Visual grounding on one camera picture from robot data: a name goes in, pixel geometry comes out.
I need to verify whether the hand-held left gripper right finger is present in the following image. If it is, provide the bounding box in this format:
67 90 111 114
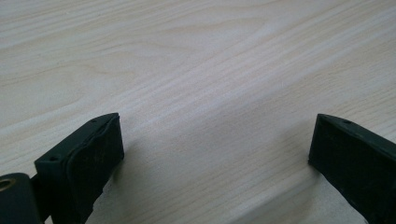
307 113 396 224

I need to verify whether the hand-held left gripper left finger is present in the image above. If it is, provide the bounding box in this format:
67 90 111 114
33 112 125 224

